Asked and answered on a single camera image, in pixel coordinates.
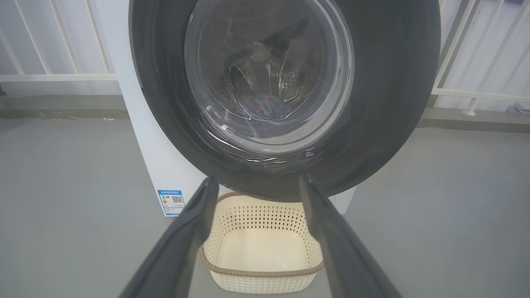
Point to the cream perforated laundry basket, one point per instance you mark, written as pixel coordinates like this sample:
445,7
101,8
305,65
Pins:
261,248

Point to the blue energy label sticker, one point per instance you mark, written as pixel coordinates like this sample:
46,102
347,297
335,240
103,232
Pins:
171,203

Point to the dark round washing machine door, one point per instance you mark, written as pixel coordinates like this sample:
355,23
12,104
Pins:
165,103

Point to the white metal railing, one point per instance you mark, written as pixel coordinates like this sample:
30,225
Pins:
476,94
58,77

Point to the light blue printed garment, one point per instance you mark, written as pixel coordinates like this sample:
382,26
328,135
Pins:
269,108

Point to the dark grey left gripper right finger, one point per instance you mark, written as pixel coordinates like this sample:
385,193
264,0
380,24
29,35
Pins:
343,256

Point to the white front-load washing machine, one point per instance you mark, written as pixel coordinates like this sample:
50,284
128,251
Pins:
174,178

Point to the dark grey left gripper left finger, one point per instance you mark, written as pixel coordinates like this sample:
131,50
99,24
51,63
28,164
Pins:
178,248

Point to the small grey floor object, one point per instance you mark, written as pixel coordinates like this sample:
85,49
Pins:
517,108

